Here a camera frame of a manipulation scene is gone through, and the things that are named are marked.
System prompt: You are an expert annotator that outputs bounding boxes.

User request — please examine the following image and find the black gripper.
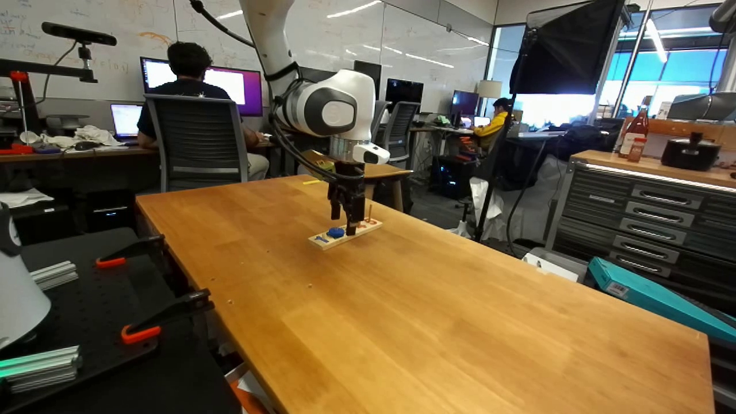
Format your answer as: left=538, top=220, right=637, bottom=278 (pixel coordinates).
left=329, top=161, right=365, bottom=235

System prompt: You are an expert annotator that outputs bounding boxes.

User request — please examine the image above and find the blue round peg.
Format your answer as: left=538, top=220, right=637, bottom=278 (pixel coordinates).
left=326, top=228, right=344, bottom=239

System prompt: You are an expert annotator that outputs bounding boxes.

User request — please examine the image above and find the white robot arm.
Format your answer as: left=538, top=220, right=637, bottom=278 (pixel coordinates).
left=239, top=0, right=389, bottom=235

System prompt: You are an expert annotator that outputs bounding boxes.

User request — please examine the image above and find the monitor with purple screen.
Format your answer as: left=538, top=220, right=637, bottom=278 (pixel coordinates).
left=141, top=57, right=265, bottom=118

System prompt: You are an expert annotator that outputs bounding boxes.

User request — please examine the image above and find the grey office chair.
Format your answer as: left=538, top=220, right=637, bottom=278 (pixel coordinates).
left=147, top=94, right=249, bottom=194

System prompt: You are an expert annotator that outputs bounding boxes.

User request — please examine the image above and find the person in yellow shirt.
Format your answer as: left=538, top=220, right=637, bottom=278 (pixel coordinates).
left=472, top=99, right=513, bottom=149

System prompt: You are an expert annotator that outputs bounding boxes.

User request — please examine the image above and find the seated person dark hair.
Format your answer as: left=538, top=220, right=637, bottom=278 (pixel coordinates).
left=137, top=43, right=268, bottom=183

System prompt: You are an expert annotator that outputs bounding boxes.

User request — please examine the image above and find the open laptop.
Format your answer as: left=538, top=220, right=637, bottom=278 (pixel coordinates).
left=110, top=103, right=142, bottom=140

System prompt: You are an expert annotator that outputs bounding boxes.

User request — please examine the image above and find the orange black clamp near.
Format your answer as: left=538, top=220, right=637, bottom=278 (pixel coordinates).
left=119, top=290, right=210, bottom=347

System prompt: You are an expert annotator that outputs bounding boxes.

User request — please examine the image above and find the orange black clamp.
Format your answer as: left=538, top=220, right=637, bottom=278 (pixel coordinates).
left=119, top=290, right=210, bottom=347
left=95, top=235, right=164, bottom=269

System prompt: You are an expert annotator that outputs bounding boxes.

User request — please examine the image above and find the orange black clamp far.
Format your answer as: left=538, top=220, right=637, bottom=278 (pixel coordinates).
left=95, top=235, right=164, bottom=269

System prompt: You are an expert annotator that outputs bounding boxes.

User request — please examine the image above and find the black softbox light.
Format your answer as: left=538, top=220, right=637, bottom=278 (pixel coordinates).
left=507, top=0, right=626, bottom=94

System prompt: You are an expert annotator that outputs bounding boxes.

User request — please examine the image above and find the teal case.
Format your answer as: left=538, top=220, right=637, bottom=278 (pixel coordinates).
left=588, top=259, right=736, bottom=345

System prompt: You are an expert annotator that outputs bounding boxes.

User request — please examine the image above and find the grey drawer cabinet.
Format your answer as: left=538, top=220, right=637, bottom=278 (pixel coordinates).
left=548, top=149, right=736, bottom=302

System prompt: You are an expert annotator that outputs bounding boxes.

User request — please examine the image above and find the black pot on cabinet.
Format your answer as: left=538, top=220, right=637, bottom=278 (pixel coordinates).
left=662, top=133, right=719, bottom=171

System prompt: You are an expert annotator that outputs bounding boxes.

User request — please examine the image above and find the black camera on stand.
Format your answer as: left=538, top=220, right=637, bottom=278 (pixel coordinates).
left=42, top=21, right=116, bottom=46

